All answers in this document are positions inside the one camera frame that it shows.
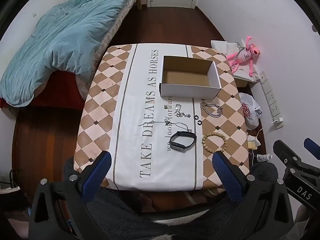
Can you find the pink plush toy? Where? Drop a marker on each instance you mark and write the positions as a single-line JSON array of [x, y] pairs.
[[243, 56]]

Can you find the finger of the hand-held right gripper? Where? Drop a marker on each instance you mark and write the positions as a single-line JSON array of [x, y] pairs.
[[285, 155], [313, 147]]

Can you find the white power strip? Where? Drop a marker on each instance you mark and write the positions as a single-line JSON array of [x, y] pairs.
[[271, 100]]

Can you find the yellow and white box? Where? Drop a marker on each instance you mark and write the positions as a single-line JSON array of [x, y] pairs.
[[253, 145]]

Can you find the white charger plug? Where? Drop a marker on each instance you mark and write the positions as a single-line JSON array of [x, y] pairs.
[[278, 120]]

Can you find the light blue blanket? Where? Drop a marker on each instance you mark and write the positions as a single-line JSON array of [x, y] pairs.
[[55, 40]]

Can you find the black smartwatch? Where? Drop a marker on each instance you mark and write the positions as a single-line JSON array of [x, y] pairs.
[[186, 135]]

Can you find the white plastic bag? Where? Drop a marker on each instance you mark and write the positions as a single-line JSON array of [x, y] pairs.
[[251, 112]]

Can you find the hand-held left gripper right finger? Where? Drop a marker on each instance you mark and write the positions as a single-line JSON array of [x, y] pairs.
[[225, 175]]

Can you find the white cardboard box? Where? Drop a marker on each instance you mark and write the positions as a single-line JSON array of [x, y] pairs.
[[185, 91]]

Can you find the red bed sheet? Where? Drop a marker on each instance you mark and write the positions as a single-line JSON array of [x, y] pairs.
[[60, 90]]

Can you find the person's dark fleece clothing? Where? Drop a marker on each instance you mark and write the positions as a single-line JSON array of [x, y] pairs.
[[120, 212]]

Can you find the checkered printed tablecloth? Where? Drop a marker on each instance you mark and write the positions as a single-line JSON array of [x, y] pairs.
[[140, 140]]

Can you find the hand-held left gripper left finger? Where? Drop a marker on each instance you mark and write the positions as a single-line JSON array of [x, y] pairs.
[[100, 170]]

